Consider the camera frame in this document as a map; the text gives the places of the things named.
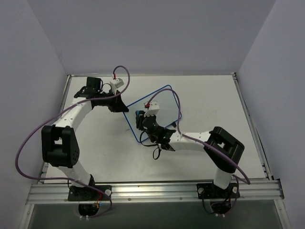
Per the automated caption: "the blue bone-shaped eraser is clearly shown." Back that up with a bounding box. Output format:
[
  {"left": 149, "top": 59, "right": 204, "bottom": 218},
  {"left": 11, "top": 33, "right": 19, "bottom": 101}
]
[{"left": 135, "top": 110, "right": 145, "bottom": 117}]

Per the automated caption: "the blue framed small whiteboard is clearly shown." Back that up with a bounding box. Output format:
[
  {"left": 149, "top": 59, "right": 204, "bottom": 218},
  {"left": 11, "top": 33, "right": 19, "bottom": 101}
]
[{"left": 123, "top": 84, "right": 182, "bottom": 143}]

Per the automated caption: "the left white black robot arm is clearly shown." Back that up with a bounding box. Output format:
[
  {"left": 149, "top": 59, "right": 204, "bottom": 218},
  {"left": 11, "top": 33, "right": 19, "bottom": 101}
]
[{"left": 41, "top": 77, "right": 129, "bottom": 201}]

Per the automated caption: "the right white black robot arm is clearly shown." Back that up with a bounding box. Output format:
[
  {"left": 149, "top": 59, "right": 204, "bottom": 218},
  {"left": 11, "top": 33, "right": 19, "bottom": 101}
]
[{"left": 135, "top": 111, "right": 244, "bottom": 197}]

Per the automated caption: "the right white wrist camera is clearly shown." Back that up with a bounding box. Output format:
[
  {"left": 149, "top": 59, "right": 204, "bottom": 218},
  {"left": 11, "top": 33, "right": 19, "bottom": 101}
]
[{"left": 144, "top": 100, "right": 160, "bottom": 117}]

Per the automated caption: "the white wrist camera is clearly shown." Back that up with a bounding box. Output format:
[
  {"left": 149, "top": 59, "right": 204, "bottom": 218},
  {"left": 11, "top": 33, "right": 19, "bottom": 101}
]
[
  {"left": 144, "top": 100, "right": 160, "bottom": 117},
  {"left": 109, "top": 78, "right": 124, "bottom": 94}
]

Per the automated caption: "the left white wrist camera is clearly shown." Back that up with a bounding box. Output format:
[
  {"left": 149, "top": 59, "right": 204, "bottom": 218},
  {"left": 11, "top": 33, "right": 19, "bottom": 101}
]
[{"left": 109, "top": 78, "right": 124, "bottom": 94}]

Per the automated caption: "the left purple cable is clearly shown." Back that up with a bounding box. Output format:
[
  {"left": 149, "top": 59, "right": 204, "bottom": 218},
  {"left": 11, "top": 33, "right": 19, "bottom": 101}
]
[{"left": 15, "top": 66, "right": 131, "bottom": 219}]

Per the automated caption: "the purple cable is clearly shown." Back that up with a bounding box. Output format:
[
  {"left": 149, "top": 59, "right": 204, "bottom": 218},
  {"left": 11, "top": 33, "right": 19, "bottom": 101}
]
[
  {"left": 145, "top": 88, "right": 251, "bottom": 212},
  {"left": 15, "top": 66, "right": 131, "bottom": 219}
]

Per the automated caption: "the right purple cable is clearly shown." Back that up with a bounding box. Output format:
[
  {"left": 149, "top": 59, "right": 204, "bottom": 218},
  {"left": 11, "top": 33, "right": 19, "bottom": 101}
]
[{"left": 145, "top": 88, "right": 251, "bottom": 212}]

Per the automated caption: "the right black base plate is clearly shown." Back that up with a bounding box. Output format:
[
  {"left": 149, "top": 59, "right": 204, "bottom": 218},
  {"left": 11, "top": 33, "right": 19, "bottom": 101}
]
[{"left": 196, "top": 183, "right": 240, "bottom": 199}]

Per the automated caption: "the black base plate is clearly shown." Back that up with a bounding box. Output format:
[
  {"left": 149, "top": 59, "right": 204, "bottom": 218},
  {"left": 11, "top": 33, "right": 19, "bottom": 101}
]
[
  {"left": 67, "top": 185, "right": 112, "bottom": 201},
  {"left": 196, "top": 183, "right": 240, "bottom": 199}
]

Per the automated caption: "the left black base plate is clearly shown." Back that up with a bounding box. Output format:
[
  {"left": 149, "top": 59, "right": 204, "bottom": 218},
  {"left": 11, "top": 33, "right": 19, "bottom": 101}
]
[{"left": 67, "top": 185, "right": 112, "bottom": 201}]

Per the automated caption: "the aluminium front rail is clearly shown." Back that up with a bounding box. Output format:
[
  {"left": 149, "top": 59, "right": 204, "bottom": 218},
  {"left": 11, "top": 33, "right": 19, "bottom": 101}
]
[{"left": 26, "top": 179, "right": 284, "bottom": 204}]

